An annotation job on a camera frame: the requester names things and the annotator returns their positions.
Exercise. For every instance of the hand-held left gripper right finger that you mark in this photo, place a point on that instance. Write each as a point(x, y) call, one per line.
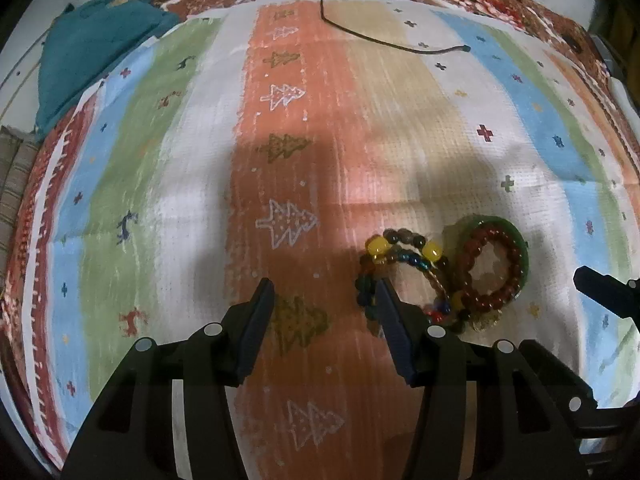
point(392, 325)

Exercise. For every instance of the striped printed mat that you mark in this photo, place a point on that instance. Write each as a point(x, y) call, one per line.
point(310, 160)

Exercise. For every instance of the green bangle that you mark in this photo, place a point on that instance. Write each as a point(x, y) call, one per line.
point(524, 260)

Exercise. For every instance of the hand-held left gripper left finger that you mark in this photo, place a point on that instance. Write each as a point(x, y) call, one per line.
point(257, 320)

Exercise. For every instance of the teal cushion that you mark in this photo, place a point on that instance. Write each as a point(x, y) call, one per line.
point(90, 45)

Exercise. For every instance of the white plastic object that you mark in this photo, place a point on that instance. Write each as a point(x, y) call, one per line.
point(617, 85)

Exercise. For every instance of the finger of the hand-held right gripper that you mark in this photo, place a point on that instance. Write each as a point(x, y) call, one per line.
point(555, 372)
point(607, 292)

